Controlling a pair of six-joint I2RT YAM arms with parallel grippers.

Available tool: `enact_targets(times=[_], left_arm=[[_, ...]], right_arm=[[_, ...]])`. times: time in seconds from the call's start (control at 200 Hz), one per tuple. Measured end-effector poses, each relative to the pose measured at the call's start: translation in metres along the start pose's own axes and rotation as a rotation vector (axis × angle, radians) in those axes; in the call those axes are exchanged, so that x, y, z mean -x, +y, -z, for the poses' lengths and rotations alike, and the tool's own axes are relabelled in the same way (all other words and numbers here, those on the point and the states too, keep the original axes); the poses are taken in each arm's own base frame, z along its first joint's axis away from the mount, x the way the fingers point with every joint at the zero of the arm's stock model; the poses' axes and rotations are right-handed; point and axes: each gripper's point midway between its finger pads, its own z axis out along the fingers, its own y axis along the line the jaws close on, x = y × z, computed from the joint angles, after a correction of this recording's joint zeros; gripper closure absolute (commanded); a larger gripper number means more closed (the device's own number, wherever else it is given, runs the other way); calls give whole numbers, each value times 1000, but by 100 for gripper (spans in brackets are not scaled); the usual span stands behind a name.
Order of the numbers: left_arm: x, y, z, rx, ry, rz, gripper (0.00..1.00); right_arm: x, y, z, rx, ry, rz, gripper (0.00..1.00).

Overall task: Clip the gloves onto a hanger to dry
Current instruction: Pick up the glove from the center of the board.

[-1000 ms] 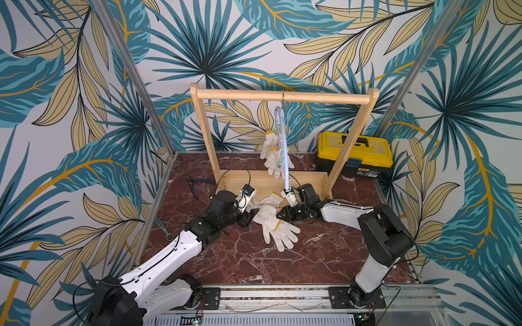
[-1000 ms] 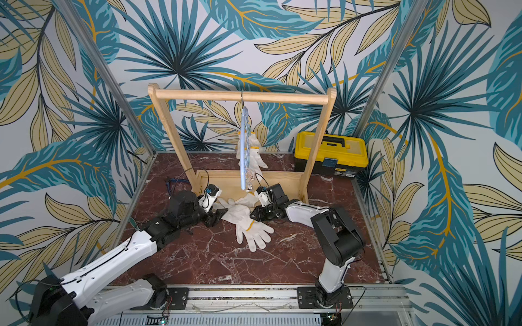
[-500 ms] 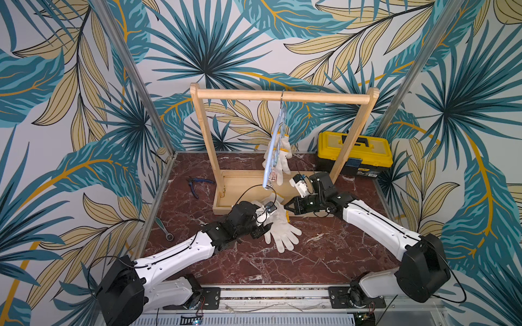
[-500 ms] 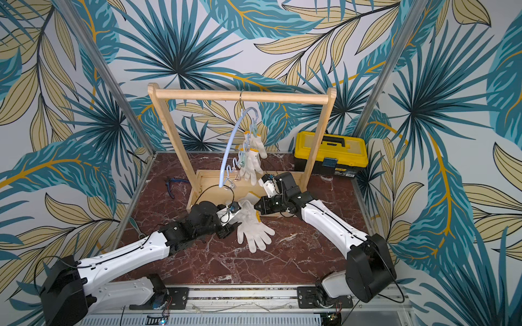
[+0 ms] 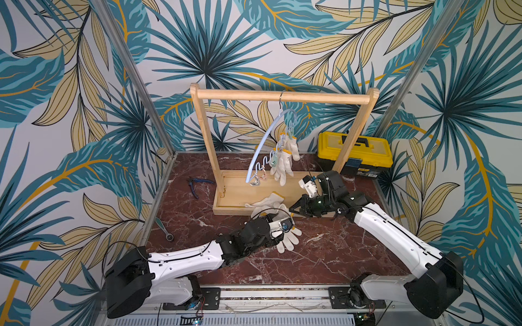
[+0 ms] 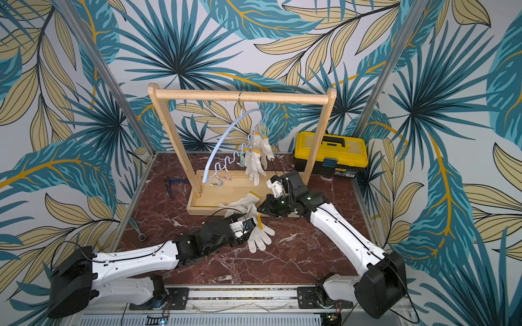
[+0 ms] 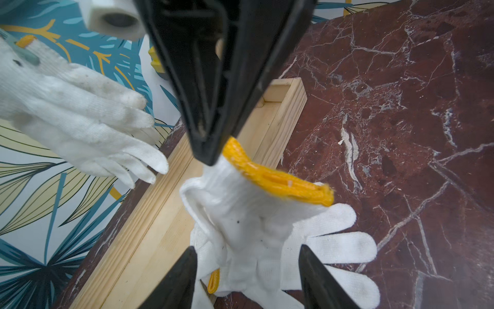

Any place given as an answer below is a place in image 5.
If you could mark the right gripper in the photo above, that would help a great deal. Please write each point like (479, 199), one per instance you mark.
(312, 204)

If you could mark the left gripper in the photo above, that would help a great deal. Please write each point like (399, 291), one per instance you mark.
(273, 240)

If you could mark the white glove bottom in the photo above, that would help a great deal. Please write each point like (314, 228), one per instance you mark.
(290, 240)

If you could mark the white glove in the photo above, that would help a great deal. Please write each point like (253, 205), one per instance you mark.
(283, 167)
(292, 146)
(273, 204)
(290, 240)

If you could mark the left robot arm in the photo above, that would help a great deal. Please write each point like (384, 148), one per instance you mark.
(140, 277)

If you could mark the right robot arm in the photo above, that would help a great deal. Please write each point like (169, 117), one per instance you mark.
(436, 279)

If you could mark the white glove back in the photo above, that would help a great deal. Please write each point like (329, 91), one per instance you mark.
(273, 204)

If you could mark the wooden hanging rack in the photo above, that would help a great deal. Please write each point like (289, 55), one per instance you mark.
(236, 189)

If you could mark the teal wrench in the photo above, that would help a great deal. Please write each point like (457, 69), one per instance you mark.
(168, 235)

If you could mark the yellow black toolbox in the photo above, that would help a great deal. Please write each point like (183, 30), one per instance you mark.
(369, 157)

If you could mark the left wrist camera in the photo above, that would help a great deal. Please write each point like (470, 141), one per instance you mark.
(280, 227)

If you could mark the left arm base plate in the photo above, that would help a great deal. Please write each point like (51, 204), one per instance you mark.
(207, 298)

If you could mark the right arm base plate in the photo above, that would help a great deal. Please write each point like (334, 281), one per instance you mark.
(347, 297)

